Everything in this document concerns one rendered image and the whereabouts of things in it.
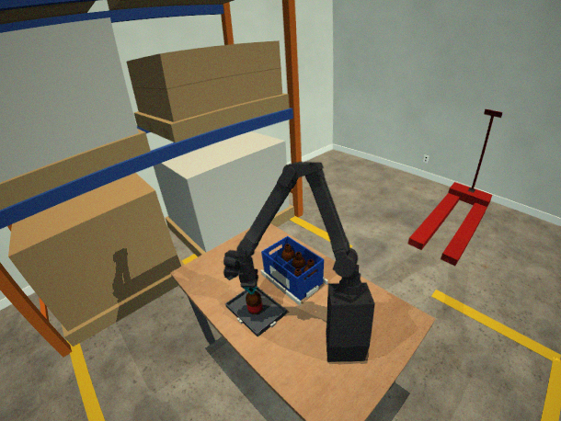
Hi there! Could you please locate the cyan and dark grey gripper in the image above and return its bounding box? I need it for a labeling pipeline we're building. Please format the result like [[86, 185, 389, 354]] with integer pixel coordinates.
[[240, 269, 258, 294]]

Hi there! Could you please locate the blue bottle crate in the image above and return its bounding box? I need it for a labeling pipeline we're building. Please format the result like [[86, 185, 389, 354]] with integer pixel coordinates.
[[261, 236, 324, 300]]

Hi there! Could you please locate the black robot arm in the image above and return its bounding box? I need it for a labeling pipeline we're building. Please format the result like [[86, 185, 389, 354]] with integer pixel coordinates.
[[223, 162, 367, 302]]

